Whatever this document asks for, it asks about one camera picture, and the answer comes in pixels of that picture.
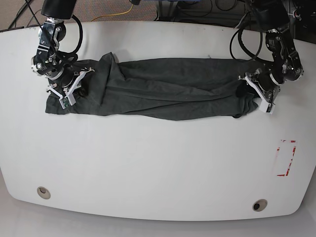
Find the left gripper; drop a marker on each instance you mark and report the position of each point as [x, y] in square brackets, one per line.
[264, 80]

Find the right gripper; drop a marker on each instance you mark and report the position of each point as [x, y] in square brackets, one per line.
[66, 80]

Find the dark grey t-shirt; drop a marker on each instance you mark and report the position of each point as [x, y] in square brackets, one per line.
[165, 88]

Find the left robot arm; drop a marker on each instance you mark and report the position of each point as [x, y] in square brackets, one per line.
[276, 50]

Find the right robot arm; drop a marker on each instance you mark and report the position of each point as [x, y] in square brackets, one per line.
[59, 67]

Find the red tape rectangle marking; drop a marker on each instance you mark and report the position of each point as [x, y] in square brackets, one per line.
[284, 157]

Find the left table cable grommet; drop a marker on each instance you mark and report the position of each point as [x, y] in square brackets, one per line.
[43, 193]

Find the table cable grommet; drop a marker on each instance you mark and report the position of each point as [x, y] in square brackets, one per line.
[260, 205]
[43, 193]

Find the right table cable grommet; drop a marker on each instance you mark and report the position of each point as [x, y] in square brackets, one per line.
[260, 205]

